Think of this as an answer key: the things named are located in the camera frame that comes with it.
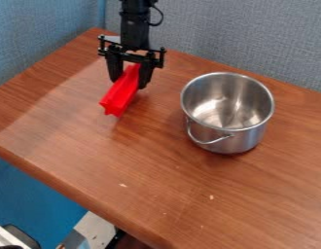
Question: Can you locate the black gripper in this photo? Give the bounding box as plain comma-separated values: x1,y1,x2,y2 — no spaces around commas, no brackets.
99,11,165,89

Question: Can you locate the white grey object under table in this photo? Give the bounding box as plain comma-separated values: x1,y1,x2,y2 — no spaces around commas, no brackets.
58,212,115,249

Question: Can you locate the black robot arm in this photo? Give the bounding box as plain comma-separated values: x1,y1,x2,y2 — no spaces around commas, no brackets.
97,0,165,89

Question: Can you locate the stainless steel pot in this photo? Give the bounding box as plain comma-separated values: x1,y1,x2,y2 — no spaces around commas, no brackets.
180,72,275,155

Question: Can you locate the red plastic block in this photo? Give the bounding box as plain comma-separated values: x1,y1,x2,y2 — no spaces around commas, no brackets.
100,64,140,117

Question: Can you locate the black white object bottom left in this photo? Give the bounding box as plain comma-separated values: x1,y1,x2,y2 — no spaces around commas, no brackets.
0,225,41,249

